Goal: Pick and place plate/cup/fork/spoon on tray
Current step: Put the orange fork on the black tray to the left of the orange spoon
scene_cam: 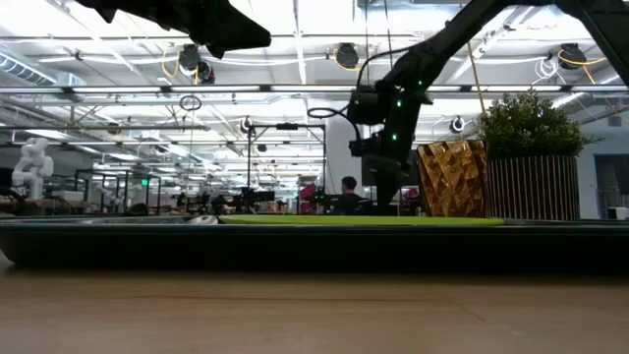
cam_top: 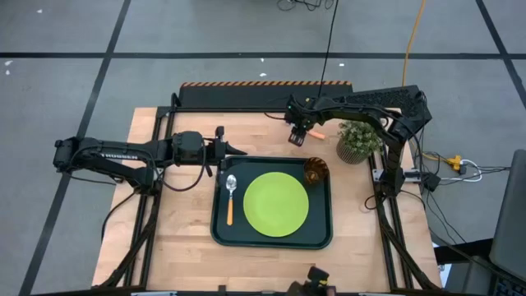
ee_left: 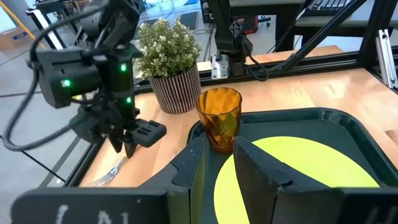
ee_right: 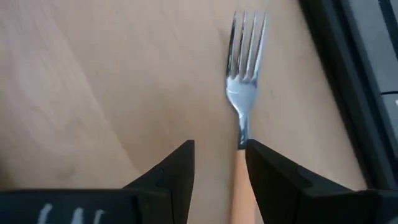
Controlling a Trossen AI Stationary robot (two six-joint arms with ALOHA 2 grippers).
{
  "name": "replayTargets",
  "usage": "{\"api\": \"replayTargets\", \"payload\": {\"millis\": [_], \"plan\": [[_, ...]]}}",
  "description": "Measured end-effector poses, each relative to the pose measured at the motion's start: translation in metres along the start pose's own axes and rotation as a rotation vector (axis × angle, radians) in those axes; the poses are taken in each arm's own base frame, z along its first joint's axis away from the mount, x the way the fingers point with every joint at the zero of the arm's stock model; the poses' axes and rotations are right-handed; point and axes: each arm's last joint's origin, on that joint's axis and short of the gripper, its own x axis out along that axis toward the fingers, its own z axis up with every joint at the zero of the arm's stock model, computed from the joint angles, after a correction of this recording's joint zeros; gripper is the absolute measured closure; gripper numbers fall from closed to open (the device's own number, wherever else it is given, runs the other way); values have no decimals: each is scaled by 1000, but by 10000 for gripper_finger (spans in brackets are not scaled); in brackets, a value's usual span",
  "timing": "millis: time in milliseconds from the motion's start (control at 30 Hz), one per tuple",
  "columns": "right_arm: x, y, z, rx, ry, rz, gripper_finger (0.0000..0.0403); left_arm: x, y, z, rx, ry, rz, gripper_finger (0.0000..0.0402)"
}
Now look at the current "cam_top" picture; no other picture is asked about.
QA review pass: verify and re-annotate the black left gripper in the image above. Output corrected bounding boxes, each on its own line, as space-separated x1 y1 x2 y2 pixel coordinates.
203 126 248 166

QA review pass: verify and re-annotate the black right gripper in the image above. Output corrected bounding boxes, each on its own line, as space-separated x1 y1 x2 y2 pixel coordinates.
286 95 308 147

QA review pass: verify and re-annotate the amber faceted glass cup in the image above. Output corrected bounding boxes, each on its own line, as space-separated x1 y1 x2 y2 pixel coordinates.
302 156 330 185

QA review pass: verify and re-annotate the spoon with orange handle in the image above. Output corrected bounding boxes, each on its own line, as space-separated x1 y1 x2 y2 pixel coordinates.
224 173 238 227

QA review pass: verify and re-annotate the lime green round plate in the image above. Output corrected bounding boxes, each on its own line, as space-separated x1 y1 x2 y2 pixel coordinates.
242 171 310 238

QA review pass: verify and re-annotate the dark green plastic tray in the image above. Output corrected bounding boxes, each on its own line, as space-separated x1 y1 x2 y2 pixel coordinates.
210 155 334 251

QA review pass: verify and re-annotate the black box with hazard stripe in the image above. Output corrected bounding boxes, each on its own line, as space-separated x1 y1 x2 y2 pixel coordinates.
178 81 353 110

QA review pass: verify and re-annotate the small plant in striped pot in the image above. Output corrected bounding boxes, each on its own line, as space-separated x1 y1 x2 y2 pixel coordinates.
335 120 385 165

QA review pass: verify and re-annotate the black perforated computer case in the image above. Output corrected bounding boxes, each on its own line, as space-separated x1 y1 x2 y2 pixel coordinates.
328 85 433 139

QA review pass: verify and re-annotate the black object with yellow label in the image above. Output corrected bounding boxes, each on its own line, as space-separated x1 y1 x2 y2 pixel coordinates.
286 266 337 296

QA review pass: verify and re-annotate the yellow power plug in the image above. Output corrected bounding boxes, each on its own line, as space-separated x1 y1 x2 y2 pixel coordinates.
446 154 464 172

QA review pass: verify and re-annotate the black aluminium table frame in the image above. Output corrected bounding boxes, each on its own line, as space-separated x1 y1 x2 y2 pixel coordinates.
98 93 443 294

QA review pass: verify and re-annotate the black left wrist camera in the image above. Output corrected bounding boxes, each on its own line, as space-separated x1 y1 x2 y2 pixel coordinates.
171 130 205 162

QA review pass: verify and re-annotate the black hanging cable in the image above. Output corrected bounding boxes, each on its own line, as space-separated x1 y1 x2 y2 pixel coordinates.
316 0 340 99

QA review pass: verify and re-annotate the black floor cable coil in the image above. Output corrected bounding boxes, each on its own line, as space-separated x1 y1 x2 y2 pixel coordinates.
275 0 335 12

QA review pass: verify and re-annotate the yellow hanging cable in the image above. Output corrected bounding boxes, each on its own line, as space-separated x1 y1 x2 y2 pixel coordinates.
401 0 427 87

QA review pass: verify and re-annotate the white cable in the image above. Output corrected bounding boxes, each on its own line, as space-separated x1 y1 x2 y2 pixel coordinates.
451 158 482 184

